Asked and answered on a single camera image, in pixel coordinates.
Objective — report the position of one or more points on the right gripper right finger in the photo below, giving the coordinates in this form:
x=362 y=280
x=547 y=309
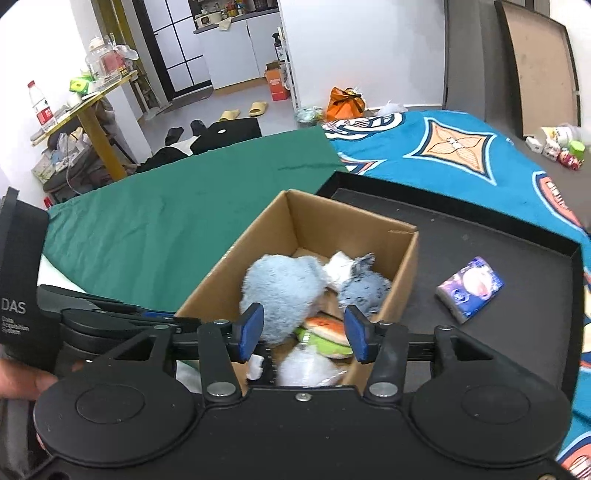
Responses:
x=385 y=346

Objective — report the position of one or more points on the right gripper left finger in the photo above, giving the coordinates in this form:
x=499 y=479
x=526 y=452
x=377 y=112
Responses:
x=222 y=343

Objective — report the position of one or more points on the orange burger plush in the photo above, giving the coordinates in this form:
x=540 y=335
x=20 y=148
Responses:
x=327 y=334

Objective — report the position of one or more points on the grey denim soft toy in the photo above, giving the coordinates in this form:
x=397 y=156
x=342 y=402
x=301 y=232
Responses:
x=363 y=287

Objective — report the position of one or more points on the white stuffing bag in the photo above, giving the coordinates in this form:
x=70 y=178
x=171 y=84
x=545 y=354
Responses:
x=305 y=367

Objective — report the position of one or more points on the light blue fluffy plush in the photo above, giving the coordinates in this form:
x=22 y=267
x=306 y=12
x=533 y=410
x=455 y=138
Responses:
x=290 y=290

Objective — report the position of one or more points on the person's left hand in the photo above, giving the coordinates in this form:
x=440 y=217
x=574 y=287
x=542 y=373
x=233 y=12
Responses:
x=22 y=382

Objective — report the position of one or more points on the purple tissue pack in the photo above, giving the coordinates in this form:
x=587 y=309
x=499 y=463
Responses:
x=470 y=289

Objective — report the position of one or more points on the green cloth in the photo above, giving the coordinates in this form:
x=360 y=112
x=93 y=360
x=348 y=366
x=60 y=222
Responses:
x=151 y=238

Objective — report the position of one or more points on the brown cardboard box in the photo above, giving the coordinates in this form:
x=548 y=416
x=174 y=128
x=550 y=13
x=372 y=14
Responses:
x=299 y=224

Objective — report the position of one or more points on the black tray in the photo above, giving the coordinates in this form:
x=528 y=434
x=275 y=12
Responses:
x=523 y=283

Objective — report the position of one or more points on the blue patterned blanket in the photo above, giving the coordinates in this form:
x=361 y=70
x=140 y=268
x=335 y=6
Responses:
x=455 y=154

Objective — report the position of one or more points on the black chair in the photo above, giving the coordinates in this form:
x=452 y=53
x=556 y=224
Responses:
x=226 y=133

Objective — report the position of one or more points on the yellow leg table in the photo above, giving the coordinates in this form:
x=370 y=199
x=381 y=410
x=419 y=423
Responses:
x=87 y=118

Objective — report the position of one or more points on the yellow slipper left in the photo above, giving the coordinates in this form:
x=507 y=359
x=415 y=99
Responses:
x=229 y=115

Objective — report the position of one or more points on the yellow slipper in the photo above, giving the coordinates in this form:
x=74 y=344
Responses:
x=258 y=108
x=229 y=115

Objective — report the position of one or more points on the white plastic bag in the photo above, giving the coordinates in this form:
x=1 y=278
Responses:
x=391 y=108

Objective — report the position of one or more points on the yellow slipper right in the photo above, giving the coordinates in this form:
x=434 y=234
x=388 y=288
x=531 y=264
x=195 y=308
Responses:
x=258 y=108

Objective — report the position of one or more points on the orange gift bag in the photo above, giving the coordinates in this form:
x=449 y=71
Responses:
x=344 y=104

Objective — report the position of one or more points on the glass jar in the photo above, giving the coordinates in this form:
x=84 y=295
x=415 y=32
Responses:
x=108 y=62

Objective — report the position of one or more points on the green lid jar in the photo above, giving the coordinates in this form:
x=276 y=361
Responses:
x=577 y=149

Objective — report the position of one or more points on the orange cardboard box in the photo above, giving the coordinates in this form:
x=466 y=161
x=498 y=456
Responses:
x=274 y=78

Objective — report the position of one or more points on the white kitchen cabinet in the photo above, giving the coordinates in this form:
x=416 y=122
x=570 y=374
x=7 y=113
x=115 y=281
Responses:
x=241 y=53

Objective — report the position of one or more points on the framed corkboard leaning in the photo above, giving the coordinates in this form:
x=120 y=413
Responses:
x=542 y=70

